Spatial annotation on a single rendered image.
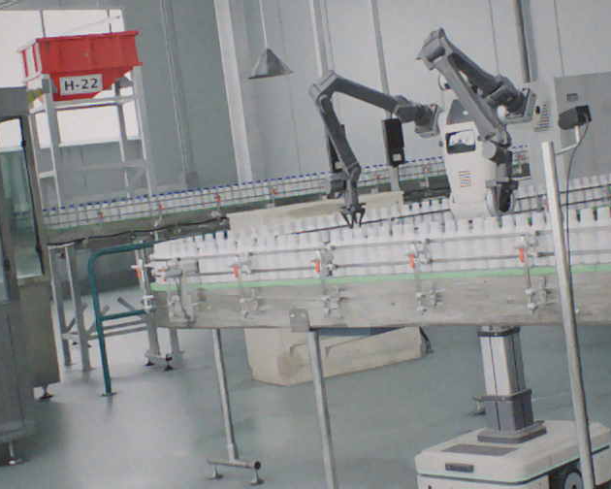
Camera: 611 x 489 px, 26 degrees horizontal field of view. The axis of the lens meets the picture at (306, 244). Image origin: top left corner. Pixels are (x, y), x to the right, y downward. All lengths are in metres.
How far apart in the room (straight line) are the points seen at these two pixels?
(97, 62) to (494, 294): 7.45
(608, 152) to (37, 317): 4.68
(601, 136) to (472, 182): 5.81
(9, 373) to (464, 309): 3.69
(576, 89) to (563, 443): 5.90
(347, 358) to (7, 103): 3.09
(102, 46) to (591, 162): 4.18
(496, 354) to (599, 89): 5.91
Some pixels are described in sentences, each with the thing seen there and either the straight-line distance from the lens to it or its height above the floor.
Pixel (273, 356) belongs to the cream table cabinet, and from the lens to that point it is 8.87.
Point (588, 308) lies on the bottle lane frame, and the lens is 4.01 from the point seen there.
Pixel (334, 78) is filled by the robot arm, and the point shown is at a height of 1.72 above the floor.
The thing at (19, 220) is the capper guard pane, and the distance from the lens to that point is 9.73.
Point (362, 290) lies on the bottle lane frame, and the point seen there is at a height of 0.95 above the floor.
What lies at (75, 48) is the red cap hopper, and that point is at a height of 2.68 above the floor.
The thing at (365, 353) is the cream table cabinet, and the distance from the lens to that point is 9.02.
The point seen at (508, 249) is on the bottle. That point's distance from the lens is 4.19.
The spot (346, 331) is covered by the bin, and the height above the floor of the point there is 0.75.
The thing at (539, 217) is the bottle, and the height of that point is 1.15.
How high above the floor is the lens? 1.38
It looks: 3 degrees down
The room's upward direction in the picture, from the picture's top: 8 degrees counter-clockwise
